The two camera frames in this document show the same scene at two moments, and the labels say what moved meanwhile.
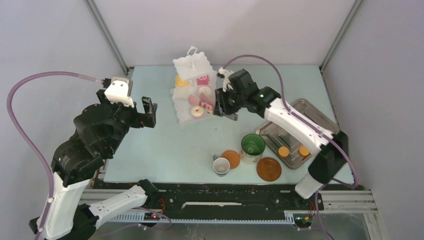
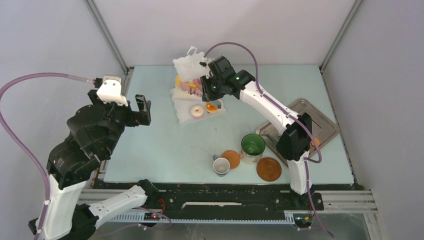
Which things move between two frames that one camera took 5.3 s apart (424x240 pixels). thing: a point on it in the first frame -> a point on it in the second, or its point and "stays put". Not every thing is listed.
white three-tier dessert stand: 193,90 stays put
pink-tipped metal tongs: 203,100 -> 198,90
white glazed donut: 197,111 stays put
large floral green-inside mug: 252,146 stays put
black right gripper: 221,108 -> 207,96
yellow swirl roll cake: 180,83 stays put
